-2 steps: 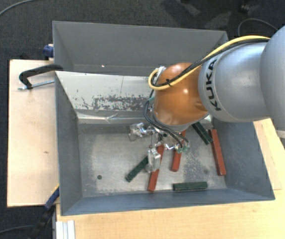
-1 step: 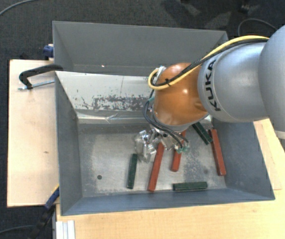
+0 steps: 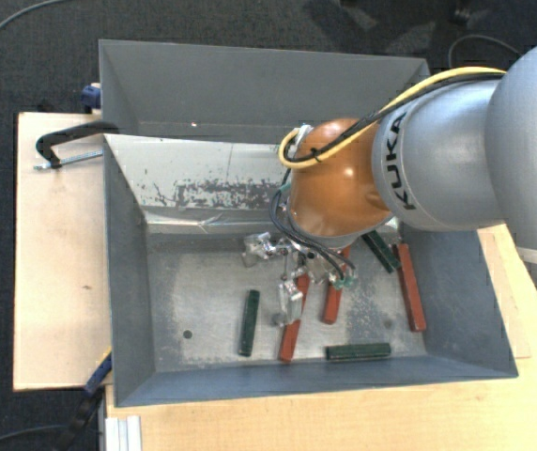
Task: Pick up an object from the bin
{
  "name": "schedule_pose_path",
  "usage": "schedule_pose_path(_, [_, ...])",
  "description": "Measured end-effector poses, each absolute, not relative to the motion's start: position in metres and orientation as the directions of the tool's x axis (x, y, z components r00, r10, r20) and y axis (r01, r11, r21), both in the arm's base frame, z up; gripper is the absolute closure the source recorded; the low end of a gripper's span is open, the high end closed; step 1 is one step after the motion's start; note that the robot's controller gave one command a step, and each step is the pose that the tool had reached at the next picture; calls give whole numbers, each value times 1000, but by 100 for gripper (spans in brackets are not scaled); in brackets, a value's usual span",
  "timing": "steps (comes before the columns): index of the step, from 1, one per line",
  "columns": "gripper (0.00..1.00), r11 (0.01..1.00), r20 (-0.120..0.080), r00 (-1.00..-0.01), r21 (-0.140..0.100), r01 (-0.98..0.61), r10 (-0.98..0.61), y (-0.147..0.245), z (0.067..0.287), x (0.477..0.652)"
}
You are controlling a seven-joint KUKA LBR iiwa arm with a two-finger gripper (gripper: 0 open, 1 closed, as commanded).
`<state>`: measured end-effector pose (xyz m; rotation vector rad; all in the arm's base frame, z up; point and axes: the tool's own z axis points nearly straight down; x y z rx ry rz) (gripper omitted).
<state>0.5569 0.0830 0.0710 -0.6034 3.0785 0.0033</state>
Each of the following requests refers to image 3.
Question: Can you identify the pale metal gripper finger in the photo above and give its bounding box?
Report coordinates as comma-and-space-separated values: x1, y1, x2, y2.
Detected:
242, 232, 277, 269
271, 280, 305, 327

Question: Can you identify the red-brown flat block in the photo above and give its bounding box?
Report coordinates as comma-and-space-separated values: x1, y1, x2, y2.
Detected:
321, 246, 352, 326
391, 242, 428, 334
277, 273, 311, 364

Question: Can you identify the dark green flat block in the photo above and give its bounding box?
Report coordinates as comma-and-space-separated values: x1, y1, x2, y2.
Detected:
238, 289, 261, 358
325, 342, 392, 362
361, 230, 402, 274

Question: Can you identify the grey metal bin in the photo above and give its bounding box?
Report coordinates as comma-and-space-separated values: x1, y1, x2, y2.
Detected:
98, 39, 519, 408

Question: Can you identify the pale wood board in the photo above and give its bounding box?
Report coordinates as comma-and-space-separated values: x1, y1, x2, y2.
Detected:
12, 112, 113, 392

